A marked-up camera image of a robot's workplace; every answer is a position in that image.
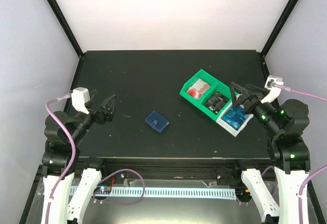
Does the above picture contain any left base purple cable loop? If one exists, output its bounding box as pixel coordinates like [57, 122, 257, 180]
[92, 168, 146, 206]

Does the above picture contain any right black frame post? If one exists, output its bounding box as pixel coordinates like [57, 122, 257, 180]
[260, 0, 312, 56]

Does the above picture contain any black VIP card stack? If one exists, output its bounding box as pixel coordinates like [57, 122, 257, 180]
[204, 92, 229, 114]

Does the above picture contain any blue card holder wallet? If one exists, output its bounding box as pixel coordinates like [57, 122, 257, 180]
[145, 111, 170, 133]

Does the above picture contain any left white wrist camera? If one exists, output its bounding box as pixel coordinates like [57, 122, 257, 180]
[71, 87, 90, 114]

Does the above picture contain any left black frame post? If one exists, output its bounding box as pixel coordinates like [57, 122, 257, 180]
[34, 0, 84, 59]

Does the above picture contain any black frame post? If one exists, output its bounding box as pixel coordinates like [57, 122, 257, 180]
[260, 0, 312, 56]
[34, 0, 84, 59]

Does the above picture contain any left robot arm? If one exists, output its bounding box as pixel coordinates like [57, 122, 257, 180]
[41, 94, 118, 223]

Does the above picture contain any blue card stack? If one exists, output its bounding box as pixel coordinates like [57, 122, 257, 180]
[222, 107, 247, 130]

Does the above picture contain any white bin with blue cards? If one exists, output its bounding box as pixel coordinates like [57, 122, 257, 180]
[216, 101, 253, 137]

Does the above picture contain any red white card stack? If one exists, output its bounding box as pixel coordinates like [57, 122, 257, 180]
[187, 79, 210, 100]

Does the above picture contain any light blue slotted cable duct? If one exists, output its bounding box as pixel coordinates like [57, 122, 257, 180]
[68, 185, 237, 200]

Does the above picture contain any green bin with black cards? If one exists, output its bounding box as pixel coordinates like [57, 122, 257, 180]
[199, 82, 231, 121]

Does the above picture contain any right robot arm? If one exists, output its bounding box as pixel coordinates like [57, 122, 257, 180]
[229, 78, 310, 223]

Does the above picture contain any black aluminium frame rail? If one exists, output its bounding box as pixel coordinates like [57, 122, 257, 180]
[76, 157, 276, 184]

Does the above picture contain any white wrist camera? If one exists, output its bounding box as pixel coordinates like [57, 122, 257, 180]
[71, 87, 90, 114]
[261, 76, 284, 104]

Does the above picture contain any small electronics board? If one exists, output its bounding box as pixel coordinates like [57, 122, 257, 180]
[94, 186, 111, 194]

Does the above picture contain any green bin with red cards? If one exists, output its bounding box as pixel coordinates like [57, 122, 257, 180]
[179, 69, 221, 107]

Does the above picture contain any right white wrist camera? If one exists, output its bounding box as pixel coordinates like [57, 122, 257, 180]
[261, 76, 284, 104]

